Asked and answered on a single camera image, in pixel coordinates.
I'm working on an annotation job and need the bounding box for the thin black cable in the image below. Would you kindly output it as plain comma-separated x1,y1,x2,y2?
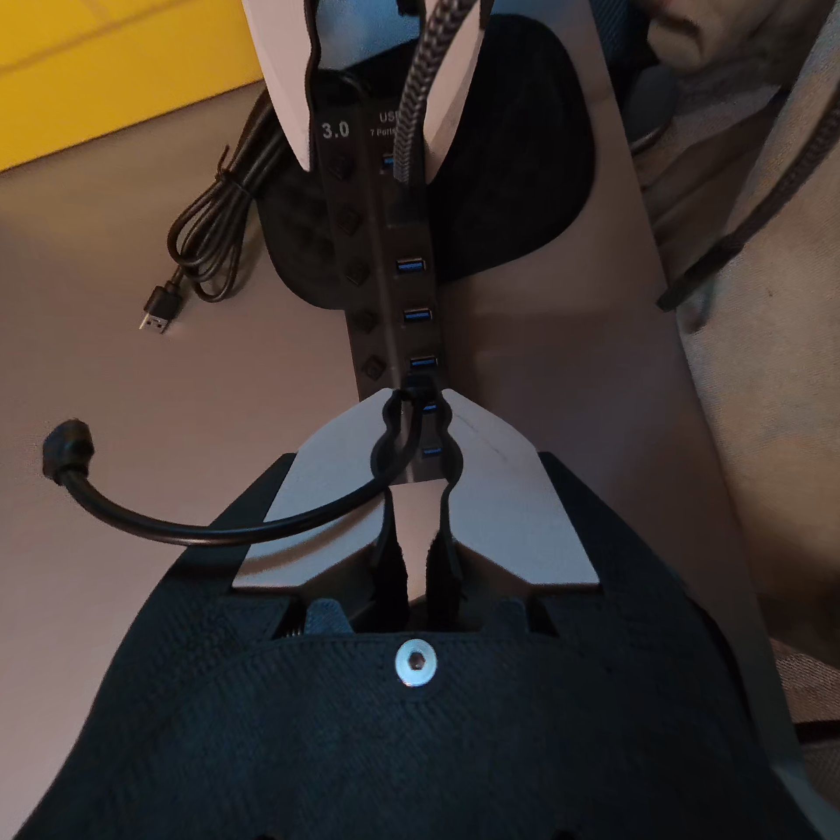
138,85,290,336

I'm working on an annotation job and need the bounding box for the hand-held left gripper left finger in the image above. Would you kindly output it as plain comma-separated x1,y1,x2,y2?
231,387,401,592

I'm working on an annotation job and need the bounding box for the black strap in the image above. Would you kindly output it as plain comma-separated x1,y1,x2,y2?
656,39,840,312

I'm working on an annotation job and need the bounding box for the braided usb cable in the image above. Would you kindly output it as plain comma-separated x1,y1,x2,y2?
388,0,490,224

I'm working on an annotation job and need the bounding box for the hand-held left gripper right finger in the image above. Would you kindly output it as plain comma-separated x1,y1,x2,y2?
430,387,602,592

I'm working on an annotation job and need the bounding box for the yellow plastic bin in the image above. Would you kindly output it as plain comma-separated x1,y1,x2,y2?
0,0,266,175

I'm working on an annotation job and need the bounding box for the black quilted pad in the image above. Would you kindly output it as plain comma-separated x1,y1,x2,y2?
259,13,598,309

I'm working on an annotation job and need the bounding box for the black usb hub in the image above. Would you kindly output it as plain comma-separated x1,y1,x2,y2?
308,66,454,487

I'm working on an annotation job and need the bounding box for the black hub cable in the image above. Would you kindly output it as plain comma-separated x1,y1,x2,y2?
41,374,441,546

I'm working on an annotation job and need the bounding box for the dark round object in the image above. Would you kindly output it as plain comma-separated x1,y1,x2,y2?
626,66,683,155

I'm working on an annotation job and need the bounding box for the beige cloth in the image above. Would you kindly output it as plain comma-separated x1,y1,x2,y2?
617,0,840,742

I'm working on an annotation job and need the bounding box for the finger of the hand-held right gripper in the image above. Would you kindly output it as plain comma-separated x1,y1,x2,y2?
239,0,322,174
423,0,492,183

